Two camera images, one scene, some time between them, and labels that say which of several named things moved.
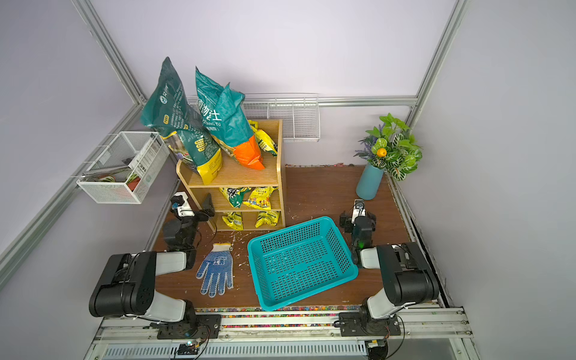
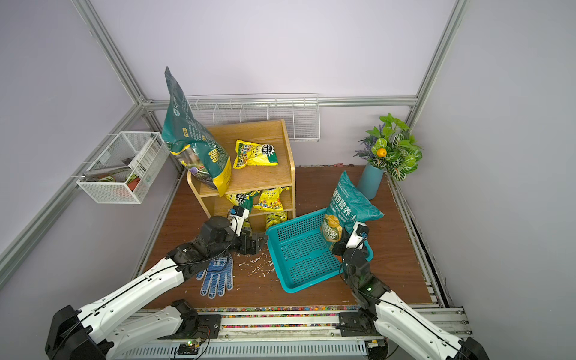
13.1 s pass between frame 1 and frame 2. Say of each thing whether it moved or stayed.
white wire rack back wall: stayed
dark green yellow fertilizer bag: moved
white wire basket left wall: stayed
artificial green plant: stayed
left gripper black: moved
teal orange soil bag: moved
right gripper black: moved
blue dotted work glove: stayed
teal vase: stayed
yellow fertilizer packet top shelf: moved
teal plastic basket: moved
